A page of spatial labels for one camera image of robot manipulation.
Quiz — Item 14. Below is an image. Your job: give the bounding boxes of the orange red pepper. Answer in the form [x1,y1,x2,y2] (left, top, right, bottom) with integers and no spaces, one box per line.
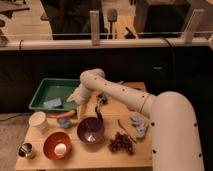
[47,110,77,119]

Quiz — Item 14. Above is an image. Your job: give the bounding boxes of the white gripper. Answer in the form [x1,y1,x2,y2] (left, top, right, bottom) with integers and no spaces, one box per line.
[67,84,91,104]

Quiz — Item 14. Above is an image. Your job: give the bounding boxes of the small blue bowl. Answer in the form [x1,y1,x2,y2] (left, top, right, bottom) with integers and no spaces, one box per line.
[57,119,72,129]

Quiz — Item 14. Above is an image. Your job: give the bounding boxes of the purple bowl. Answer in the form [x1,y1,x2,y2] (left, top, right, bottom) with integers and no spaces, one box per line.
[77,117,105,144]

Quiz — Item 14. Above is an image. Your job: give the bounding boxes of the red bowl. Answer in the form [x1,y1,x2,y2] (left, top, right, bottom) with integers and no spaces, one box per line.
[43,132,72,160]

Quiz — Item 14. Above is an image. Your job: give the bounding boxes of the purple grape bunch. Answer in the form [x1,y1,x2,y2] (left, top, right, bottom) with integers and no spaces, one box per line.
[108,132,134,155]

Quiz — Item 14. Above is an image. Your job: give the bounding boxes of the blue cloth toy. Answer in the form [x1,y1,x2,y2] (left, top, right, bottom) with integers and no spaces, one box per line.
[130,116,148,139]

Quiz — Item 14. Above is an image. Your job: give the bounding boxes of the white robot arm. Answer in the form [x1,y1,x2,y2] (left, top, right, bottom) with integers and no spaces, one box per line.
[68,69,205,171]

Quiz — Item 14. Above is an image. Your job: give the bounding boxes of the black cable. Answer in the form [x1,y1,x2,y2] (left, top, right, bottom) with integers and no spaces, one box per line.
[159,35,178,93]

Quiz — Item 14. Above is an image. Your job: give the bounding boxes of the silver metal cup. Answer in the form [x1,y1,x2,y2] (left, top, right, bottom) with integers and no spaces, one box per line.
[18,143,35,159]

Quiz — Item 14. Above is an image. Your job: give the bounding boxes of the blue sponge block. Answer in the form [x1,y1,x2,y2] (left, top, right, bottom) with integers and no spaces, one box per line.
[43,98,62,109]

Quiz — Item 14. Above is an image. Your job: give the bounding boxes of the wooden stick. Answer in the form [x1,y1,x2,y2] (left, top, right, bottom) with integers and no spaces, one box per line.
[117,119,137,144]

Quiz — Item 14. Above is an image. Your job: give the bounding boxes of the clear barrier panel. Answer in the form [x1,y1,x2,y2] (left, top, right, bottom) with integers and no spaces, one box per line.
[0,0,213,41]

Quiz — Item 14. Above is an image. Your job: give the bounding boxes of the green plastic tray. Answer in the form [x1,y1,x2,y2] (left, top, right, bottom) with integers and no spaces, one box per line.
[29,78,80,113]

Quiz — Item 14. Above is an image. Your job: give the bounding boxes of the white plastic cup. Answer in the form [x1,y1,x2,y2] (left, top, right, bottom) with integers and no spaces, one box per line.
[29,111,48,133]

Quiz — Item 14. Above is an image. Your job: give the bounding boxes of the small dark toy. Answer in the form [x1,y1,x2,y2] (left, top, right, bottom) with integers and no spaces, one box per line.
[97,93,107,104]

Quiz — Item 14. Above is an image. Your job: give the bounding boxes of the white egg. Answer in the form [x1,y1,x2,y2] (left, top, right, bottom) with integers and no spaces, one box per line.
[54,143,66,155]

